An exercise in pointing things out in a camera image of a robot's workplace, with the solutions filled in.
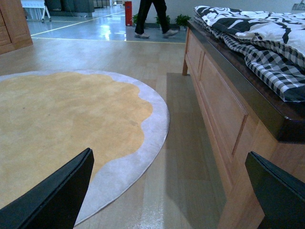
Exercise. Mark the yellow round rug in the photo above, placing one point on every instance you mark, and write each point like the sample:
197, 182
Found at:
47, 118

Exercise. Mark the red fire extinguisher box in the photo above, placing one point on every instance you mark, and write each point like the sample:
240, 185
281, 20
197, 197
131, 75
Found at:
128, 13

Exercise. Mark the black white checked sheet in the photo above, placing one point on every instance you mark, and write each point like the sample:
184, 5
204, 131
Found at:
281, 75

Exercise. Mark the green potted plant middle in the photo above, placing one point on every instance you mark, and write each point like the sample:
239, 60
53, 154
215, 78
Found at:
158, 20

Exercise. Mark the wooden bed frame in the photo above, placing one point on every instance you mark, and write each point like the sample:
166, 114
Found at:
241, 114

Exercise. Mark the green potted plant left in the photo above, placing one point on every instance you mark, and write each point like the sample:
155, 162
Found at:
134, 19

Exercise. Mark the wooden wardrobe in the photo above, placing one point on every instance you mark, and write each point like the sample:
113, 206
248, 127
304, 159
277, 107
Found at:
14, 31

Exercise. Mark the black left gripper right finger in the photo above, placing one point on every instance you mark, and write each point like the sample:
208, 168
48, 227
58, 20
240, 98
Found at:
280, 195

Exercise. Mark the black white patterned duvet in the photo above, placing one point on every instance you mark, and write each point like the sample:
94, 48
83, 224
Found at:
283, 33

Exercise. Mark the white folding table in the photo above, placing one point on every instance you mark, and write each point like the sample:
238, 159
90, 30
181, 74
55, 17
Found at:
36, 9

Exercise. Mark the green potted plant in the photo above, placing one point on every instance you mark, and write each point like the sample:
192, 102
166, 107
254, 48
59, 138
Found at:
181, 21
134, 19
158, 20

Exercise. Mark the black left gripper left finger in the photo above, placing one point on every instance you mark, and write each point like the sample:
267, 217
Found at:
56, 201

